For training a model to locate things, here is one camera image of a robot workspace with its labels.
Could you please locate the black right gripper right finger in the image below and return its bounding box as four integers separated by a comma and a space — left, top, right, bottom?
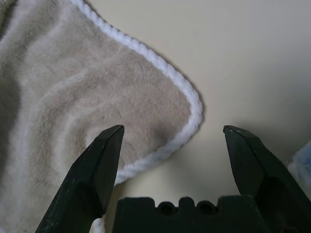
223, 125, 311, 233

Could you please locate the folded light blue towel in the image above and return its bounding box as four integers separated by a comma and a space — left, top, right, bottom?
288, 143, 311, 192

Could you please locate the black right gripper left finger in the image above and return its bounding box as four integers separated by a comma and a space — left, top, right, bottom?
35, 125, 125, 233

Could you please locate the beige towel with white trim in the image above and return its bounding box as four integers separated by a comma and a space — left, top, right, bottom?
0, 0, 204, 233

